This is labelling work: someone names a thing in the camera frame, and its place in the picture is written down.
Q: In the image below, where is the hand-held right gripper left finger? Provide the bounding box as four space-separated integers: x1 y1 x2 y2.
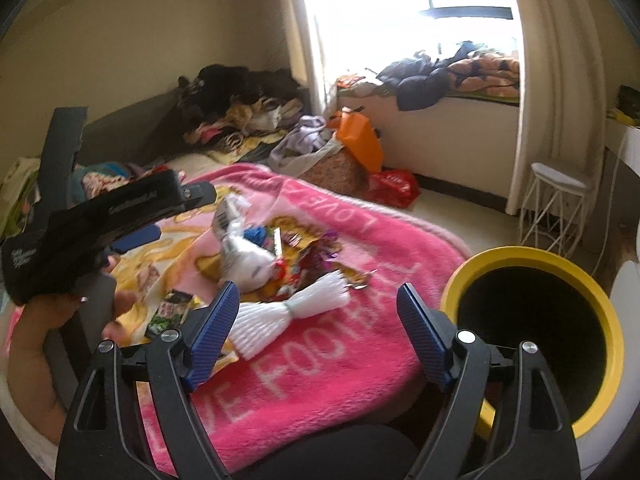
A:
55 281 241 480

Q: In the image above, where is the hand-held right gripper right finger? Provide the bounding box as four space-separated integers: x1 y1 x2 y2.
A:
396 282 581 480

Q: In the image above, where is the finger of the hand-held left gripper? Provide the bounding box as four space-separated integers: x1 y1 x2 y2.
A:
177 183 217 210
102 225 161 267

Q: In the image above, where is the silver white wrapper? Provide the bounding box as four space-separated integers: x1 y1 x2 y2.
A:
212 196 278 288

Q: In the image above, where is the yellow rimmed black bin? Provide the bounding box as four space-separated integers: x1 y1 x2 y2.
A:
440 246 626 438

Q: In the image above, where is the person's left forearm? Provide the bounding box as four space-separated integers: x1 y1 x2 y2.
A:
0 360 76 471

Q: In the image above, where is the person's left hand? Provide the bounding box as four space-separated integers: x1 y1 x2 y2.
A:
14 290 137 401

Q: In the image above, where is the green black snack packet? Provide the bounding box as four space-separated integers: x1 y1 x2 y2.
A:
144 289 194 339

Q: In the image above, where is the zebra print cloth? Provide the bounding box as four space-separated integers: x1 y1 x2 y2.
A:
206 130 247 155

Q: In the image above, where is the white foam fruit net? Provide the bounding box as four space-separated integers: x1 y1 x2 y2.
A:
229 270 352 361

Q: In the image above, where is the colourful knitted cloth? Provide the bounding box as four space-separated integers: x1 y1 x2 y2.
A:
69 161 147 202

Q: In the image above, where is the white green plastic bag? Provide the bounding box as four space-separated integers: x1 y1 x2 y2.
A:
0 156 42 237

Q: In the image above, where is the red yellow snack wrapper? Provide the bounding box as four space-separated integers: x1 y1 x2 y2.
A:
267 255 303 303

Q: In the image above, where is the pink printed blanket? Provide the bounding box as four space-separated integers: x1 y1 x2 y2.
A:
100 162 475 463

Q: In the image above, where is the heap of beige clothes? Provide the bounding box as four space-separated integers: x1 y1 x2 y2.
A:
184 99 307 147

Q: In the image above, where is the purple shiny snack wrapper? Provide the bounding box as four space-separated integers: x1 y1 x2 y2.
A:
292 232 347 286

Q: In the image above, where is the heap of black clothes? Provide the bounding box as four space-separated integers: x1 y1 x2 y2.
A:
176 64 303 123

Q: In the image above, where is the pale purple garment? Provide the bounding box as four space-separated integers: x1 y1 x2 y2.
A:
269 115 347 172

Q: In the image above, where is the red plastic bag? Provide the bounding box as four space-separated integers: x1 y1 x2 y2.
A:
366 169 422 209

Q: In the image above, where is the orange paper bag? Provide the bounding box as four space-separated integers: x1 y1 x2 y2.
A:
335 107 386 174

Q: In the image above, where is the white scalloped cabinet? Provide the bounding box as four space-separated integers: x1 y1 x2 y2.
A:
606 220 640 313

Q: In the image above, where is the dark navy jacket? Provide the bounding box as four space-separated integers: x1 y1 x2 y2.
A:
375 41 482 112

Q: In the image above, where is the white desk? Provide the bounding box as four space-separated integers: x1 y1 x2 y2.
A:
604 110 640 173

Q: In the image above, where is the white wire stool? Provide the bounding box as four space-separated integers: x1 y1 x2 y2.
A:
518 161 597 257

